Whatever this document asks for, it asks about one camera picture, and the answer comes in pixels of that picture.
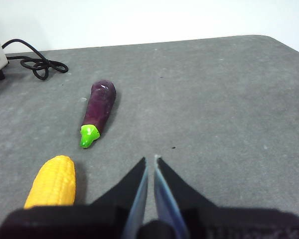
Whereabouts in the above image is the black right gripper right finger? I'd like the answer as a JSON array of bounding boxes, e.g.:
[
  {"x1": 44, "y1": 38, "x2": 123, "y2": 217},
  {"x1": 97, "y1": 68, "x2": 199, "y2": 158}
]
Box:
[{"x1": 153, "y1": 158, "x2": 299, "y2": 239}]

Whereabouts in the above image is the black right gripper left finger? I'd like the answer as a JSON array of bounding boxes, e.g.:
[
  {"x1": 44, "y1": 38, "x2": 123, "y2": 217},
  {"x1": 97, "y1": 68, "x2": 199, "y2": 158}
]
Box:
[{"x1": 0, "y1": 157, "x2": 149, "y2": 239}]

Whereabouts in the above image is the yellow toy corn cob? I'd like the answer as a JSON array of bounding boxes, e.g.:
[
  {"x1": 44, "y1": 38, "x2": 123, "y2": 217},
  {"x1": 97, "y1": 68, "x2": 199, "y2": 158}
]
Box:
[{"x1": 23, "y1": 155, "x2": 77, "y2": 210}]

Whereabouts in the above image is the purple toy eggplant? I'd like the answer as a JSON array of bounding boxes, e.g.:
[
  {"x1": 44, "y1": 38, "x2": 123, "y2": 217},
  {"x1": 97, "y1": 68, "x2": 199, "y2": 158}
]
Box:
[{"x1": 79, "y1": 79, "x2": 117, "y2": 150}]

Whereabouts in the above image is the black power cable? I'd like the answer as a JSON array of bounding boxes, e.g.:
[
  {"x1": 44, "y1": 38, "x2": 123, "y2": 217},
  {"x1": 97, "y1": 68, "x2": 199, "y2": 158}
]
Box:
[{"x1": 1, "y1": 38, "x2": 69, "y2": 81}]

